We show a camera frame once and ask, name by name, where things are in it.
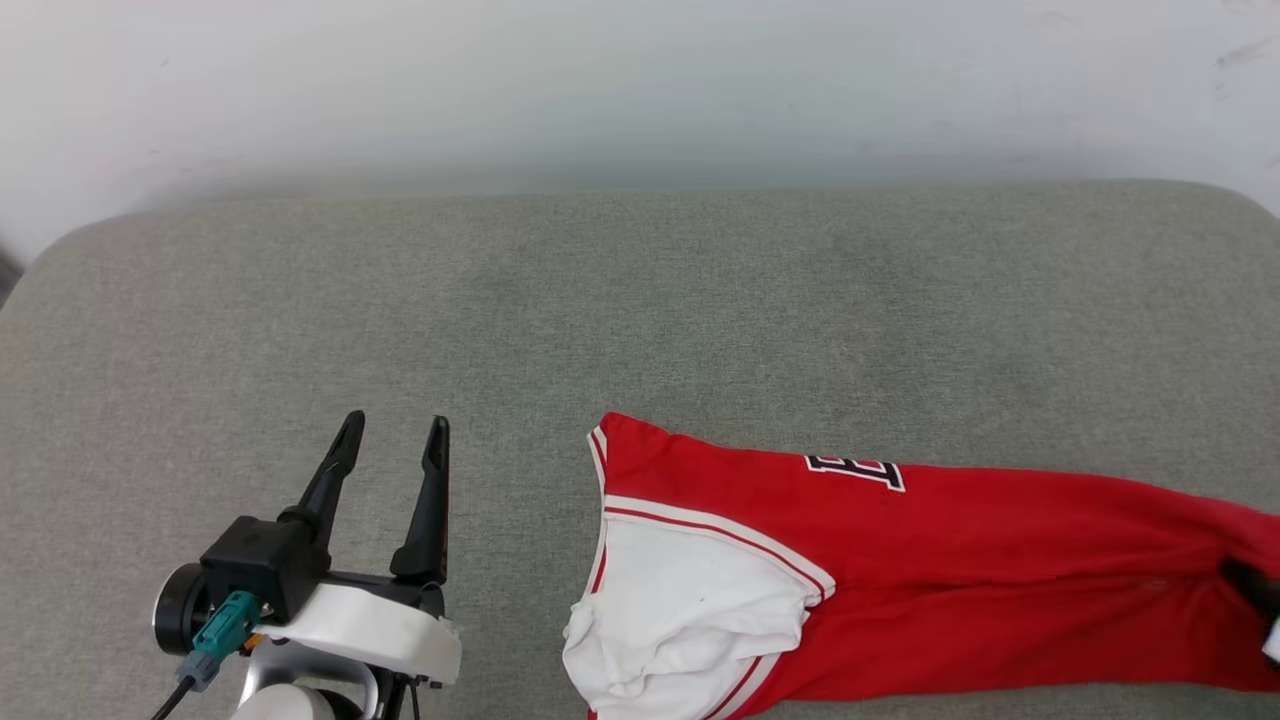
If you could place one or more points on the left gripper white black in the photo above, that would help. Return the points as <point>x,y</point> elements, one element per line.
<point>380,625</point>

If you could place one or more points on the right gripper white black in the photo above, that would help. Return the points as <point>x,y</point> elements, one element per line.
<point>1274,640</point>

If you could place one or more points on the red and white basketball jersey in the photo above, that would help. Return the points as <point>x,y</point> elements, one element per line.
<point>950,560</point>

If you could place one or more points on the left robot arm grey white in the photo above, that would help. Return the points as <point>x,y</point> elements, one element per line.
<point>300,700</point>

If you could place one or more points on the grey fabric sofa cushion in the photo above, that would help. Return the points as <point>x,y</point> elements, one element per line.
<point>640,320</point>

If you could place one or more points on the dark grey baseboard strip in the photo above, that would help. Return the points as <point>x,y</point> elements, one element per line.
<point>6,275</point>

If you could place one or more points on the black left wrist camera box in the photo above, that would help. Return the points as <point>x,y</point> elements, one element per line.
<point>260,560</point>

